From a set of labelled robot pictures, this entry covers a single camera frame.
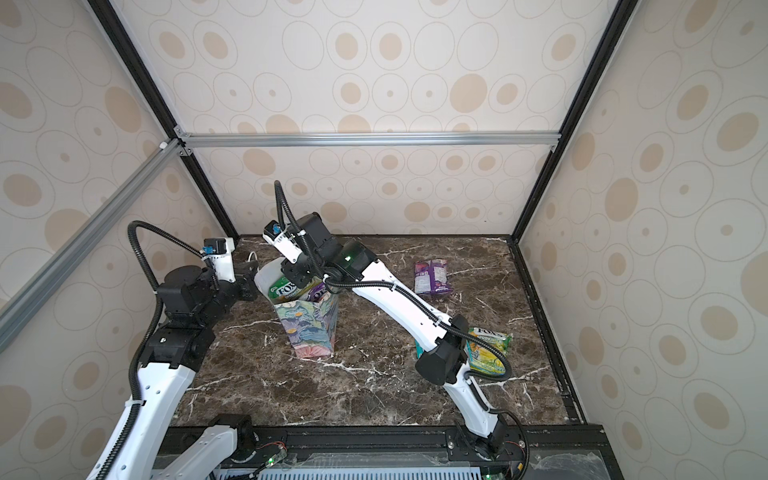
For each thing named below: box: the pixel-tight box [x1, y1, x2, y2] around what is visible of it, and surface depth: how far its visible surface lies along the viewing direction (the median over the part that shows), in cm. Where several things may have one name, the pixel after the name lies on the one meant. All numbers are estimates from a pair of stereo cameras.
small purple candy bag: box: [306, 282, 326, 302], surface depth 84 cm
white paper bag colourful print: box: [254, 257, 340, 359], surface depth 79 cm
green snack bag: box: [268, 276, 322, 304], surface depth 85 cm
